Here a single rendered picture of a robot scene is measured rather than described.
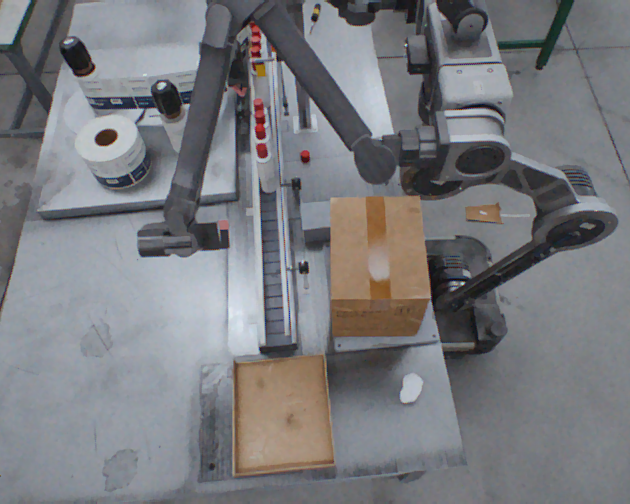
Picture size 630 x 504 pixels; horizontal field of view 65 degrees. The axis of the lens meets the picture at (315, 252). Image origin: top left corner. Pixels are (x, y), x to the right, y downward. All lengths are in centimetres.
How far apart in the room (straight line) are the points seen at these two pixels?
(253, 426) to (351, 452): 27
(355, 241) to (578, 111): 235
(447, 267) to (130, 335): 122
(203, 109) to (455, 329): 149
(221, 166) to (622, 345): 193
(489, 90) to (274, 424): 97
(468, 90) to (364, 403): 84
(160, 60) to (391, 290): 143
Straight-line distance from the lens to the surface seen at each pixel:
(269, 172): 159
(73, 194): 189
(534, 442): 239
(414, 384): 142
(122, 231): 179
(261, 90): 186
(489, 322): 217
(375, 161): 97
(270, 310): 146
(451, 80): 106
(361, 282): 122
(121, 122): 181
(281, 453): 140
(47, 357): 169
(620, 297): 277
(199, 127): 101
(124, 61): 228
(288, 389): 143
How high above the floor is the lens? 222
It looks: 61 degrees down
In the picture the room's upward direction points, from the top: 5 degrees counter-clockwise
